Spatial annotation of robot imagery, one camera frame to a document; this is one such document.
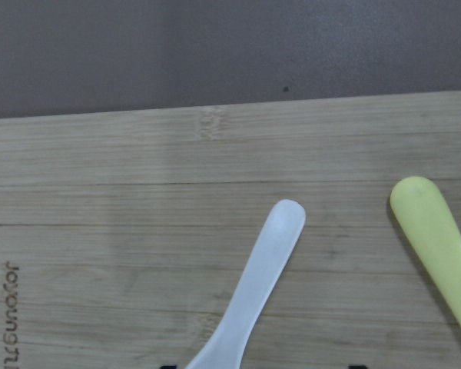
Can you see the white plastic spoon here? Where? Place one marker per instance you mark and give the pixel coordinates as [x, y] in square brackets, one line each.
[272, 250]

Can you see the bamboo cutting board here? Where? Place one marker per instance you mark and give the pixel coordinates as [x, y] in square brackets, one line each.
[123, 234]

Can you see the yellow plastic knife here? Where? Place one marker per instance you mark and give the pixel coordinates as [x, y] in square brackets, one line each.
[428, 223]

